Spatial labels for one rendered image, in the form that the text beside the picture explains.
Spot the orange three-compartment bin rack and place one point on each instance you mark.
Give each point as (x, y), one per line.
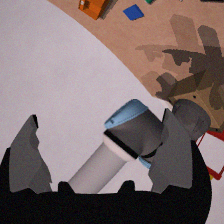
(93, 8)

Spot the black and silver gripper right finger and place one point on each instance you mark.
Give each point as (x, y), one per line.
(179, 172)

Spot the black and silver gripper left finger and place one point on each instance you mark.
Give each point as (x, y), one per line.
(23, 172)

